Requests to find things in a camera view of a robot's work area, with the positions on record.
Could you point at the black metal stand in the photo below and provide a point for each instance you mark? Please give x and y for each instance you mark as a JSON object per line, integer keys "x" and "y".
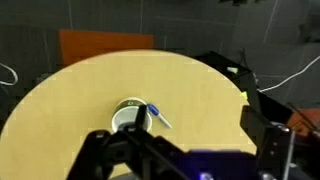
{"x": 260, "y": 126}

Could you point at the orange board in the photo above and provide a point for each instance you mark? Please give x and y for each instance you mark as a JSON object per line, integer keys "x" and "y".
{"x": 100, "y": 43}

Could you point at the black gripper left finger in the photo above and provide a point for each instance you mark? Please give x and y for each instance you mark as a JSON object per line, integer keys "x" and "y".
{"x": 96, "y": 153}

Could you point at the blue capped marker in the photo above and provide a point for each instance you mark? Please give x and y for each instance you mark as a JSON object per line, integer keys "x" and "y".
{"x": 154, "y": 110}

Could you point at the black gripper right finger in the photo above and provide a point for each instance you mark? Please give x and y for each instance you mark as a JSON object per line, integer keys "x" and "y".
{"x": 143, "y": 146}

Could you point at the green white bowl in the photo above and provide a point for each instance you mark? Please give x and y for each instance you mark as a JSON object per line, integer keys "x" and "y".
{"x": 126, "y": 115}

